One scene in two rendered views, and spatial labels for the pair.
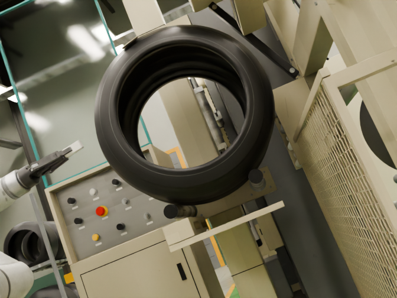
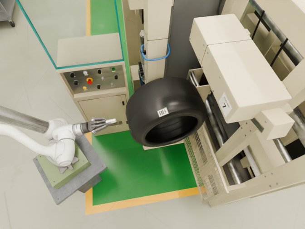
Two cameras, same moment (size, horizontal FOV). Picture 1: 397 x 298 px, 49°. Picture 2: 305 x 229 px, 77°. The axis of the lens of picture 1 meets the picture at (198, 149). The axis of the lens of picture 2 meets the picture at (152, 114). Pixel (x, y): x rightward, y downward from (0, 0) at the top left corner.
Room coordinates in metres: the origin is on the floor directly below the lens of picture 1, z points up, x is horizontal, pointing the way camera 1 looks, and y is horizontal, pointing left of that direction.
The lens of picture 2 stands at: (0.77, 0.33, 2.43)
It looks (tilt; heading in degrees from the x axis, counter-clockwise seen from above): 60 degrees down; 341
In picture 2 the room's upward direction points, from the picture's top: 3 degrees clockwise
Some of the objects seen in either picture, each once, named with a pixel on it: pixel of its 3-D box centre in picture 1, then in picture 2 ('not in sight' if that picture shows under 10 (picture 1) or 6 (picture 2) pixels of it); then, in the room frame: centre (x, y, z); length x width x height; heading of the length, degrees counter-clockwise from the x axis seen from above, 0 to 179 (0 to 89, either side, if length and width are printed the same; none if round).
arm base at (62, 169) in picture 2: not in sight; (65, 160); (1.45, 0.88, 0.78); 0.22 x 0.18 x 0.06; 28
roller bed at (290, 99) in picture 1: (299, 125); (196, 87); (1.70, -0.40, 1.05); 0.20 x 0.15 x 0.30; 175
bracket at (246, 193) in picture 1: (223, 197); not in sight; (1.69, -0.02, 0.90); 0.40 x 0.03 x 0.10; 85
